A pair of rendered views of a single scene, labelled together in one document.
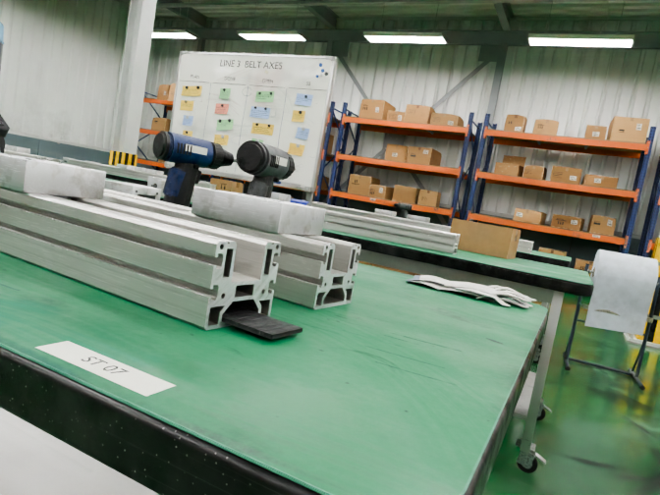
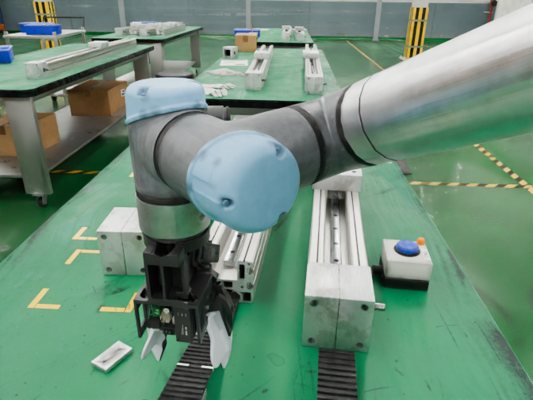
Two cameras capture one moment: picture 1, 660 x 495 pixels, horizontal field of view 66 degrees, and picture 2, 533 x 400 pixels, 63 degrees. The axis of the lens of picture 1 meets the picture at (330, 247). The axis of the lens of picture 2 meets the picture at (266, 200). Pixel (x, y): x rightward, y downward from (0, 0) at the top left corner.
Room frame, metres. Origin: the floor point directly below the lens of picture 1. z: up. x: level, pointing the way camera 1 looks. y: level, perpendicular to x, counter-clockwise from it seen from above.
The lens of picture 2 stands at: (1.25, 1.27, 1.26)
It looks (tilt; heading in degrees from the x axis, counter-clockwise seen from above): 25 degrees down; 247
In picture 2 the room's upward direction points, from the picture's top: 1 degrees clockwise
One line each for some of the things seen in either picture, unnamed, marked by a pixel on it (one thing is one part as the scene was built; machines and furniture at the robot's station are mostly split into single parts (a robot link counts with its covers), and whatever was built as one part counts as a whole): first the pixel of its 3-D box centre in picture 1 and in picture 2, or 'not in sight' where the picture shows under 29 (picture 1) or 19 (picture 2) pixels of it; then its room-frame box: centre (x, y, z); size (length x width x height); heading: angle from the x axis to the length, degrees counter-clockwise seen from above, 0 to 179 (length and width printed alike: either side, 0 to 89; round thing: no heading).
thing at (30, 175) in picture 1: (32, 183); (335, 175); (0.71, 0.42, 0.87); 0.16 x 0.11 x 0.07; 60
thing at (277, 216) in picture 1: (257, 220); not in sight; (0.74, 0.11, 0.87); 0.16 x 0.11 x 0.07; 60
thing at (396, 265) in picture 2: not in sight; (400, 263); (0.74, 0.73, 0.81); 0.10 x 0.08 x 0.06; 150
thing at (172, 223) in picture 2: not in sight; (177, 210); (1.17, 0.85, 1.06); 0.08 x 0.08 x 0.05
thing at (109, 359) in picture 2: not in sight; (113, 356); (1.26, 0.74, 0.78); 0.05 x 0.03 x 0.01; 36
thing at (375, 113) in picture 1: (399, 179); not in sight; (10.91, -1.21, 1.58); 2.83 x 0.98 x 3.15; 64
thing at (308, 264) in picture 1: (140, 224); (258, 188); (0.87, 0.33, 0.82); 0.80 x 0.10 x 0.09; 60
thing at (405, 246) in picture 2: not in sight; (407, 248); (0.73, 0.73, 0.84); 0.04 x 0.04 x 0.02
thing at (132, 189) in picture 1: (125, 203); (137, 240); (1.19, 0.49, 0.83); 0.11 x 0.10 x 0.10; 156
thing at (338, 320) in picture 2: not in sight; (344, 305); (0.92, 0.81, 0.83); 0.12 x 0.09 x 0.10; 150
